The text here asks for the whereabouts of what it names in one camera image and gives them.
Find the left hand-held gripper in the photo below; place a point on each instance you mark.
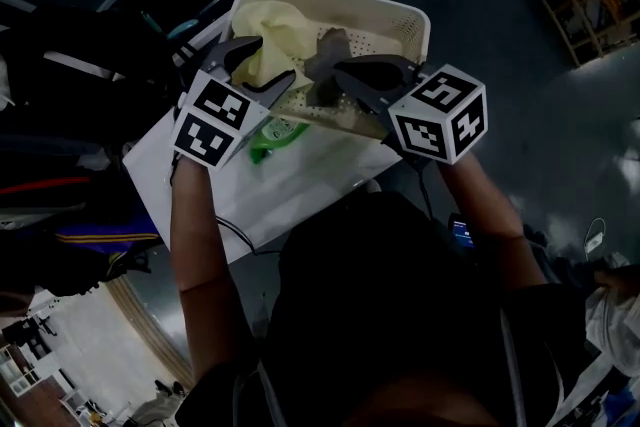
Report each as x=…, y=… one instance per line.
x=215, y=120

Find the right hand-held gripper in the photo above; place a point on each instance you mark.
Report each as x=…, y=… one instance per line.
x=440, y=120

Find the yellow cloth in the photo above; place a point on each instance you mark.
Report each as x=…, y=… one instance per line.
x=280, y=30

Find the grey cloth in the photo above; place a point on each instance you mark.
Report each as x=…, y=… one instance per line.
x=330, y=50

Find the cream perforated plastic basket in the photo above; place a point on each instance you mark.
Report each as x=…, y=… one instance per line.
x=390, y=20

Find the person's left forearm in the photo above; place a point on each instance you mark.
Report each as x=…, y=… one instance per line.
x=200, y=240

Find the person's right forearm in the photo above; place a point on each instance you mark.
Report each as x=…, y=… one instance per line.
x=485, y=215

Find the green plastic bottle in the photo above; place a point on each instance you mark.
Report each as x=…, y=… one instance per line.
x=275, y=135

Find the teal round plastic object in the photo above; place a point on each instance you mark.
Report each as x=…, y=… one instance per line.
x=182, y=29

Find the person's white shoe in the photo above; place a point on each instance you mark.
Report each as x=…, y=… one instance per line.
x=373, y=186

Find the white sink basin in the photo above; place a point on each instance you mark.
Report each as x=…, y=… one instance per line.
x=280, y=195

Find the black phone lit screen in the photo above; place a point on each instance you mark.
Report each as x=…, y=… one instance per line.
x=462, y=232

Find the purple garment yellow stripes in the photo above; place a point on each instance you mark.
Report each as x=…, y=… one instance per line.
x=110, y=235

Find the black yellow bag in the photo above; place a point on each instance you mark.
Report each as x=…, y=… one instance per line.
x=125, y=265

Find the person's torso black shirt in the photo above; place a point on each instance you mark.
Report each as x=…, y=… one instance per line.
x=390, y=315

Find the dark garment red stripe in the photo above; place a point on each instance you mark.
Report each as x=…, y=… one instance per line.
x=45, y=186

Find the wooden shelf rack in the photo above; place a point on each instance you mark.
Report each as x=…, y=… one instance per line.
x=595, y=5

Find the white power adapter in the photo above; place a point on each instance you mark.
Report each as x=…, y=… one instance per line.
x=595, y=242

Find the white shelf unit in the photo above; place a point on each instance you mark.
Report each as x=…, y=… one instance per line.
x=17, y=372

